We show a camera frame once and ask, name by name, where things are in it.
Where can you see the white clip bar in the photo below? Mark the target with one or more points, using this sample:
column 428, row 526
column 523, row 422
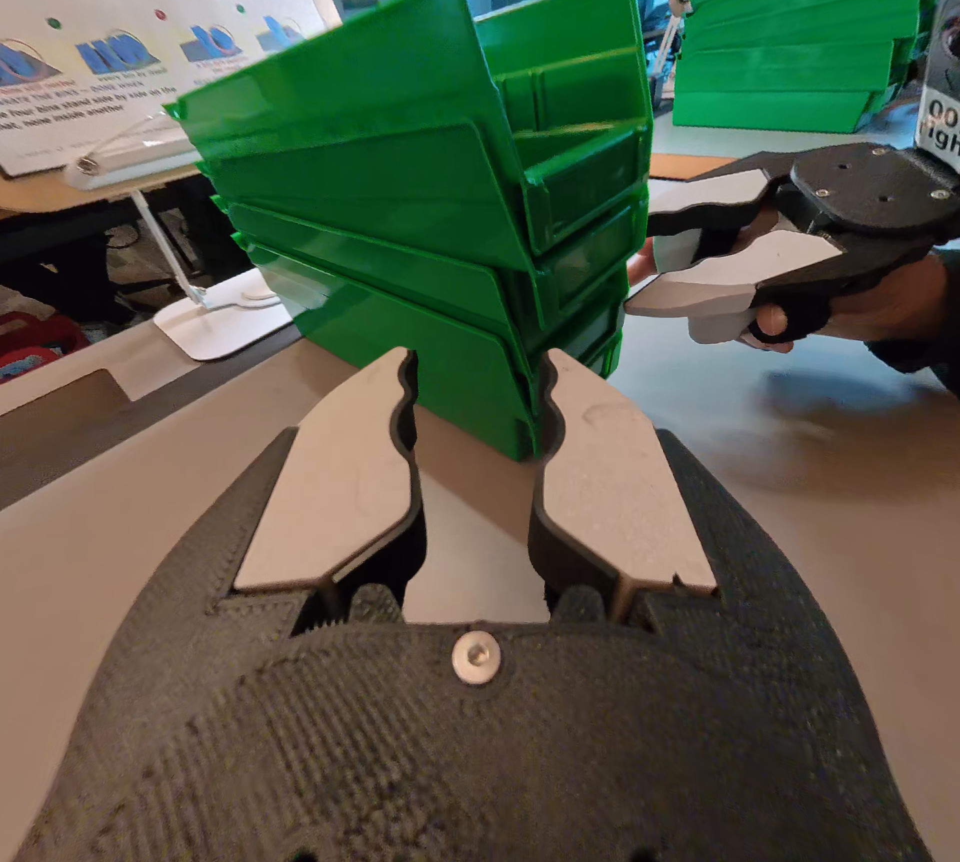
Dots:
column 127, row 164

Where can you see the person's right forearm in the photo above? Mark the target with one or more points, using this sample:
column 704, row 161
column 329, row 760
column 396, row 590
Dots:
column 922, row 367

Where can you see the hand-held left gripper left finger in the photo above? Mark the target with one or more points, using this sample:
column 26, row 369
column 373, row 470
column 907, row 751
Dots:
column 337, row 487

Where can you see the stack of green bins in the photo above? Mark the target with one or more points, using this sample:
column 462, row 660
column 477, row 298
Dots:
column 787, row 51

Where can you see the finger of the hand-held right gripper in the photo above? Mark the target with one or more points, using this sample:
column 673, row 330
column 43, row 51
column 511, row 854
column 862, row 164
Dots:
column 720, row 284
column 727, row 190

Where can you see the person's right hand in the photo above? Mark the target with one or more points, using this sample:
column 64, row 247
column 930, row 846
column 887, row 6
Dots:
column 892, row 307

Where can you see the white sign stand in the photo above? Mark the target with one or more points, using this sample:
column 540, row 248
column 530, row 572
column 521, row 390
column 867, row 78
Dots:
column 217, row 329

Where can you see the green plastic bin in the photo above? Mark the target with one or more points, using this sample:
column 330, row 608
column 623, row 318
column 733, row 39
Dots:
column 375, row 194
column 360, row 66
column 375, row 265
column 420, row 367

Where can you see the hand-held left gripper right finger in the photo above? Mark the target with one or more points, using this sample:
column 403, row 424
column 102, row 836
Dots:
column 619, row 487

